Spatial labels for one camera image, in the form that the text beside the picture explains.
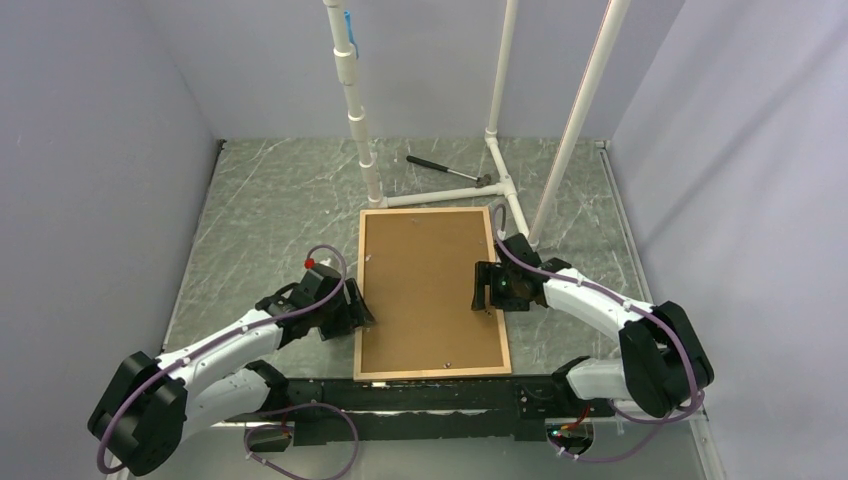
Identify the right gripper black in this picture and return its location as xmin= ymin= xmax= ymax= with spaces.
xmin=471 ymin=261 xmax=529 ymax=312

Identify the wooden picture frame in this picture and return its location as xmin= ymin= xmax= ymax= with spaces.
xmin=352 ymin=206 xmax=514 ymax=383

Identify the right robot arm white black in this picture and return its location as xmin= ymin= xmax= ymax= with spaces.
xmin=471 ymin=234 xmax=715 ymax=423

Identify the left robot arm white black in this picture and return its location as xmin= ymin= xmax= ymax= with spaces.
xmin=87 ymin=265 xmax=374 ymax=476

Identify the white PVC pipe stand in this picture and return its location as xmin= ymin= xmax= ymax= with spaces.
xmin=323 ymin=0 xmax=631 ymax=246

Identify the blue clip on pipe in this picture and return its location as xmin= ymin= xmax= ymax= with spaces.
xmin=344 ymin=10 xmax=360 ymax=60

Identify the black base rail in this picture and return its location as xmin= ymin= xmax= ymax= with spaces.
xmin=153 ymin=357 xmax=617 ymax=448

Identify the black handled hammer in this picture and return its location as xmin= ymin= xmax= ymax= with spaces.
xmin=406 ymin=155 xmax=493 ymax=188

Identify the aluminium extrusion rail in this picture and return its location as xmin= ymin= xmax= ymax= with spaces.
xmin=105 ymin=374 xmax=723 ymax=480

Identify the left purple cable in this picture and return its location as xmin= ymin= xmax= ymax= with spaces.
xmin=95 ymin=245 xmax=360 ymax=480

